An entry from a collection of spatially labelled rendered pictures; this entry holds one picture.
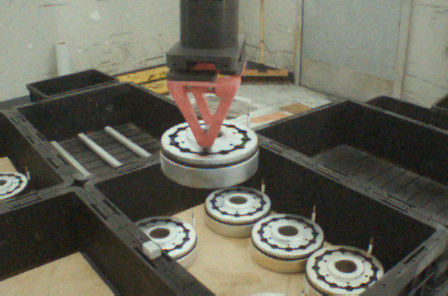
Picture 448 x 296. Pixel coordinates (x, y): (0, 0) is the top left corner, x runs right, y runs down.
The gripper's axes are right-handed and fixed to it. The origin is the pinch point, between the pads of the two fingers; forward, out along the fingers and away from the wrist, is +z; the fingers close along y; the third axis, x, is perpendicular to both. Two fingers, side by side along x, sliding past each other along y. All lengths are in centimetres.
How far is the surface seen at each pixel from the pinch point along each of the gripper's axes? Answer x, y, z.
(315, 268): 13.2, -2.6, 19.7
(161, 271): -3.8, 8.5, 12.6
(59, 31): -172, -307, 51
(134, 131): -25, -50, 23
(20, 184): -36.3, -17.7, 20.0
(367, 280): 19.6, -0.1, 19.3
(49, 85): -109, -165, 51
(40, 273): -23.7, 0.7, 22.8
